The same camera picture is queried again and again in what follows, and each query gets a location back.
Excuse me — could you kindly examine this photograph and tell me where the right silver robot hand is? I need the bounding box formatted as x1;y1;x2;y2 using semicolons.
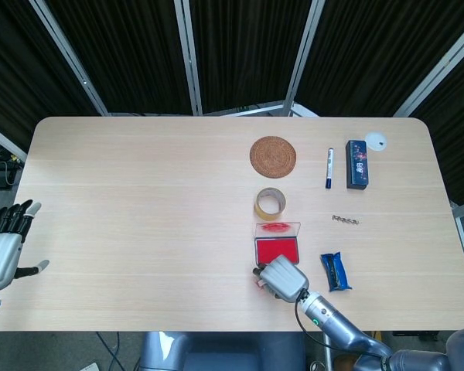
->
252;254;309;303

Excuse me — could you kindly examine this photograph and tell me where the red ink pad case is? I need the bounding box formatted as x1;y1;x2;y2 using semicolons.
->
253;220;303;267

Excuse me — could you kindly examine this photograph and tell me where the blue snack packet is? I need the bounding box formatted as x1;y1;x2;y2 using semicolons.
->
319;251;353;293

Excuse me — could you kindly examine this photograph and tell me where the yellow tape roll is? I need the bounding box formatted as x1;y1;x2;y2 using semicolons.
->
253;187;288;216

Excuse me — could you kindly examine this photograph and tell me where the silver table leg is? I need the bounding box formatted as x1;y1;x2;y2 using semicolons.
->
322;331;333;371

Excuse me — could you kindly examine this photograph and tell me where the blue-grey robot torso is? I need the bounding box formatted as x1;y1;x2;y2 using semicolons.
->
138;331;306;371

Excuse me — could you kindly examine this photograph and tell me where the blue whiteboard marker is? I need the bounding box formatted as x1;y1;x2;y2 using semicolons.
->
324;148;336;190

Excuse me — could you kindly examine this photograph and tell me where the round woven rattan coaster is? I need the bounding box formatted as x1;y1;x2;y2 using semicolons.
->
249;135;298;179

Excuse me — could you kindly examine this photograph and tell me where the navy rectangular box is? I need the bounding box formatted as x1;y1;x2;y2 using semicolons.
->
345;139;370;191

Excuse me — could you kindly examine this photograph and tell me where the white round lid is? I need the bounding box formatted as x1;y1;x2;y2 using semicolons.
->
363;131;387;151

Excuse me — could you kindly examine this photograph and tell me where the dark pleated curtain panel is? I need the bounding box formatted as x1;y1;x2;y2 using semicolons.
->
191;0;314;115
409;30;464;206
295;0;464;117
46;0;196;116
0;0;104;155

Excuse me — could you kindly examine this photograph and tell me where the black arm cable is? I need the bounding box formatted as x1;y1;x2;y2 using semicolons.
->
293;297;357;353

